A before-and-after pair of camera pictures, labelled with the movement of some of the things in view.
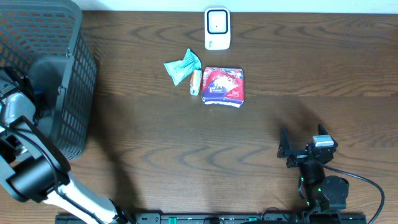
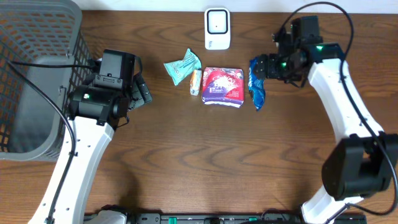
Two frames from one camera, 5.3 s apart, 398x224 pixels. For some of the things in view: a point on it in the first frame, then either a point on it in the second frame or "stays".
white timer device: (217, 28) stays
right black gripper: (299, 156) -> (262, 66)
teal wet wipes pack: (180, 70) stays
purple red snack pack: (223, 86) stays
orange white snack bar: (195, 83) stays
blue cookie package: (38, 91) -> (256, 86)
